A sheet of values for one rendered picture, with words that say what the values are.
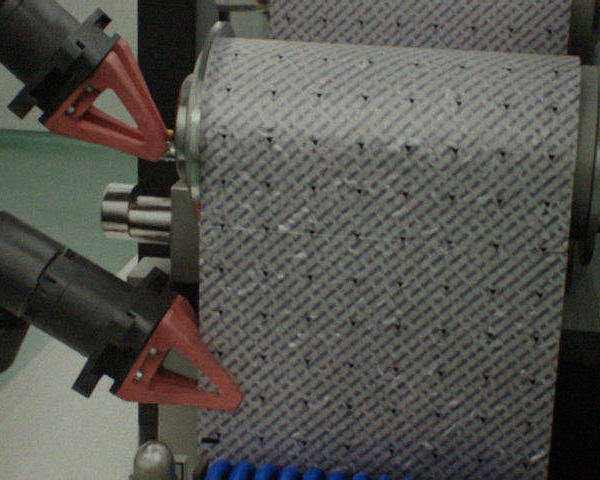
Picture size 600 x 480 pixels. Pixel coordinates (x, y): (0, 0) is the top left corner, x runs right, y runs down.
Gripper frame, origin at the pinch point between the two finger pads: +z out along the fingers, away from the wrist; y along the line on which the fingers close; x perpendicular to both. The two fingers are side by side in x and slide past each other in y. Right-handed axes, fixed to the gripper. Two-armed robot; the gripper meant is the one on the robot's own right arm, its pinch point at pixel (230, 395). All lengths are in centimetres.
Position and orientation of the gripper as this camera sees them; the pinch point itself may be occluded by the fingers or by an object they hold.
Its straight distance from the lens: 89.4
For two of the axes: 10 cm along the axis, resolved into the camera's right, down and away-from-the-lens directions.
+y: -1.5, 2.7, -9.5
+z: 8.5, 5.2, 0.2
